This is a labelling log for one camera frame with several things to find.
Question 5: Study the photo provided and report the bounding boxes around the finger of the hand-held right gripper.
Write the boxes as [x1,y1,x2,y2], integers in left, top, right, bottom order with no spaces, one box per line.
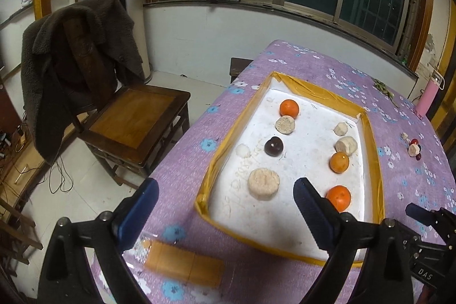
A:
[436,208,456,248]
[405,202,440,227]

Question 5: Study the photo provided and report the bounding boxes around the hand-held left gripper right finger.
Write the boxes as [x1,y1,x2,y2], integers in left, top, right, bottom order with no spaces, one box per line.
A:
[293,177,416,304]

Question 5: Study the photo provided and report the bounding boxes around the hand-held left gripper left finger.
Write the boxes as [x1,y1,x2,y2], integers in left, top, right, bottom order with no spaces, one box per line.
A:
[37,177,160,304]

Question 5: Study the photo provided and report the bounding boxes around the orange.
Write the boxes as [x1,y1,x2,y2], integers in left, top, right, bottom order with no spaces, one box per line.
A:
[329,152,350,174]
[279,99,300,119]
[325,185,352,213]

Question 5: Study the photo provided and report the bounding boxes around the white foam box yellow tape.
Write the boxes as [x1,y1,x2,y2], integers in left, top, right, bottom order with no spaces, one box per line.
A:
[194,71,386,266]

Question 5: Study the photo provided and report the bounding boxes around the large round foam cake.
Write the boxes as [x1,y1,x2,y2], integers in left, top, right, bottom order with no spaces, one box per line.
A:
[247,168,280,201]

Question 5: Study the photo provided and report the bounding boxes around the beige cylinder bun piece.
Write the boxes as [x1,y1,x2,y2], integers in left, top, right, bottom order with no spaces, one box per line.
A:
[335,136,358,156]

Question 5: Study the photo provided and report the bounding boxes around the dark purple round fruit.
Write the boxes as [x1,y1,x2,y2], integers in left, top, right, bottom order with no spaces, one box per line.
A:
[264,136,284,158]

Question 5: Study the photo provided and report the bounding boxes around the beige round bun piece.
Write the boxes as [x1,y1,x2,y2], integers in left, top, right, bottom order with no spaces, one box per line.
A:
[275,115,296,135]

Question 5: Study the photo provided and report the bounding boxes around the yellow taped block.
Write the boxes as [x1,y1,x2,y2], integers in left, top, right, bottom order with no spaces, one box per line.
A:
[143,241,226,289]

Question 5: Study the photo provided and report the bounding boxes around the purple floral tablecloth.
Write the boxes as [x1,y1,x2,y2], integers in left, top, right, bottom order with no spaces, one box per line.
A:
[89,40,456,304]

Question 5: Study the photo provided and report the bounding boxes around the wooden chair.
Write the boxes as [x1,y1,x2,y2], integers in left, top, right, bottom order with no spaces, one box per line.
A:
[62,14,192,189]

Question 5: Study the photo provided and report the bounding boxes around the golden display cabinet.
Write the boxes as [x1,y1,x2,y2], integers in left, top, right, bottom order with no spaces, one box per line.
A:
[433,0,456,137]

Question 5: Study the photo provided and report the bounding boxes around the pink water bottle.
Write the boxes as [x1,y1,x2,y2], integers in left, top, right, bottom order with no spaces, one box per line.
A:
[415,72,444,118]

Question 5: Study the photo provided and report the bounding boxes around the light wooden stool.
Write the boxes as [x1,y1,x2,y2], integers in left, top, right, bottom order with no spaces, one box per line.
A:
[0,198,44,266]

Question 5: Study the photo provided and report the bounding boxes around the pile of green beans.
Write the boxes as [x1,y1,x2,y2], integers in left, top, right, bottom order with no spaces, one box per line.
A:
[372,78,400,107]

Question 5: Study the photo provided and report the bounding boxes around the dark fleece coat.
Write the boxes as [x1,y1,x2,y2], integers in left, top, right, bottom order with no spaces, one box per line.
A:
[21,0,145,163]

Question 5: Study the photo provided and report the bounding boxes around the dark wooden stool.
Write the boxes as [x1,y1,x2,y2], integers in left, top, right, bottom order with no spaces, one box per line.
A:
[230,57,255,84]

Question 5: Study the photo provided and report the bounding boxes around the black floor cable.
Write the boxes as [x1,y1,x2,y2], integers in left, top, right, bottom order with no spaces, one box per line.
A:
[48,144,78,194]

